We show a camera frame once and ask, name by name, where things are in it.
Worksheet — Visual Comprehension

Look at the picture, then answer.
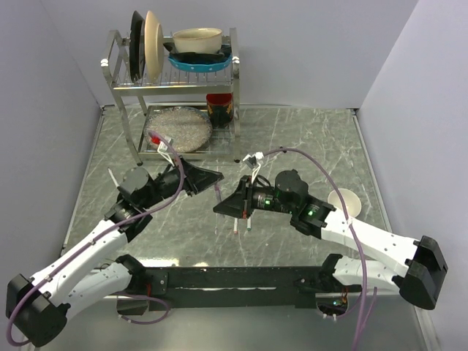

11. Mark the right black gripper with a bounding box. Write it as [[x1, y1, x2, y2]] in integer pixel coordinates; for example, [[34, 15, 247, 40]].
[[214, 173, 296, 216]]

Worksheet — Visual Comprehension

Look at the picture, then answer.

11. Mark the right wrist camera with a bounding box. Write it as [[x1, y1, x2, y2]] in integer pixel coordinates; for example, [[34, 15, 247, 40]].
[[242, 151, 265, 184]]

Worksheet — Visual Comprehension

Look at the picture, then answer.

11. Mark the beige plate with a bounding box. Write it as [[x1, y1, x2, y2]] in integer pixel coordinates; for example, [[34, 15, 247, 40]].
[[144, 11, 165, 84]]

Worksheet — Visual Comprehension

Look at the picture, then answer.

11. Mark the white red small bowl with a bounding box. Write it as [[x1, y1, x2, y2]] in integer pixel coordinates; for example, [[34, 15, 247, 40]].
[[327, 188, 362, 218]]

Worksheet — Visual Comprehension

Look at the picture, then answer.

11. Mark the cream bowl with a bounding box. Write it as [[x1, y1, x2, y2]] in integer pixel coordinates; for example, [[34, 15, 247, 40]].
[[173, 28, 222, 54]]

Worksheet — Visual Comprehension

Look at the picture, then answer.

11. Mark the speckled glass plate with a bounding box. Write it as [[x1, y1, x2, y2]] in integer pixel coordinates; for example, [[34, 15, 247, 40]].
[[143, 106, 213, 154]]

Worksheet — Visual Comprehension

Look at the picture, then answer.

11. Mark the black white marker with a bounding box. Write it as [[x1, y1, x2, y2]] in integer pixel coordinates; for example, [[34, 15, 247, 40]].
[[107, 167, 119, 188]]

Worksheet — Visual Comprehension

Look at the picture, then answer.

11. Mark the blue dotted dish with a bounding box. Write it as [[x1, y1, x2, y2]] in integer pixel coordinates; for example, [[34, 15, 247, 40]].
[[168, 54, 233, 73]]

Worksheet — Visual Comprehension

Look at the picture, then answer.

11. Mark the black dish under bowl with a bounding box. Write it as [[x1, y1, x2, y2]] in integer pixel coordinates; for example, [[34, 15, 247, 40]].
[[163, 42, 232, 64]]

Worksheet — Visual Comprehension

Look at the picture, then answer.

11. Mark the red black cup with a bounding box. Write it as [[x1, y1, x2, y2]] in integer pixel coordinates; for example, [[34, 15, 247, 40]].
[[206, 93, 233, 128]]

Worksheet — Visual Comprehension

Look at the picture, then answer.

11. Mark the black plate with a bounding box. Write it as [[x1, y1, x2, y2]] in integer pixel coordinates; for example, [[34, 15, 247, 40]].
[[129, 11, 146, 83]]

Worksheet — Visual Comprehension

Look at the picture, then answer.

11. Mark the purple pen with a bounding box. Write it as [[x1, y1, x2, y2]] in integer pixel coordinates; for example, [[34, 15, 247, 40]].
[[214, 184, 222, 202]]

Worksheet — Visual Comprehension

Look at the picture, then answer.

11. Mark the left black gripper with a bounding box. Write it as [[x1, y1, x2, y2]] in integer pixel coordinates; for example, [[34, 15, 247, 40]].
[[142, 157, 225, 211]]

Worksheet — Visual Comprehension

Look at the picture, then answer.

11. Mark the green white marker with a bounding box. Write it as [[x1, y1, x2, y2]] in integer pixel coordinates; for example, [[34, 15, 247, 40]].
[[246, 217, 252, 231]]

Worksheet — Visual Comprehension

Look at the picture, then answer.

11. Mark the black base beam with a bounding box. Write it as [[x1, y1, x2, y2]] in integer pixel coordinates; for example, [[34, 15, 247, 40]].
[[124, 266, 361, 309]]

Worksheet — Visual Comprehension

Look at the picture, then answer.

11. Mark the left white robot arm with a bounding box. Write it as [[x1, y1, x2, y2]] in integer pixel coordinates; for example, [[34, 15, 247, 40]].
[[6, 159, 224, 347]]

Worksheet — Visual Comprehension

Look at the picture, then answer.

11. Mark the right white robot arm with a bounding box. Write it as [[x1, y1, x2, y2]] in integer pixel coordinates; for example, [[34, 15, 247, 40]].
[[213, 170, 448, 310]]

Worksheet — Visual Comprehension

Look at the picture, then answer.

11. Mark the steel dish rack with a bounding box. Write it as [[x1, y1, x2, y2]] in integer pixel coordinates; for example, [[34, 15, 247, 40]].
[[100, 28, 241, 165]]

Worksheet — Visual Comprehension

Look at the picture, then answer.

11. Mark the red white marker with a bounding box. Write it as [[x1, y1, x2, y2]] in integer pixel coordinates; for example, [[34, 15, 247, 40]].
[[233, 218, 239, 235]]

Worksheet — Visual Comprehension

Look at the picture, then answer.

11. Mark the aluminium frame rail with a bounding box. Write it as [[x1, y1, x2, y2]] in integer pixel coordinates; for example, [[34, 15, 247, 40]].
[[36, 265, 424, 303]]

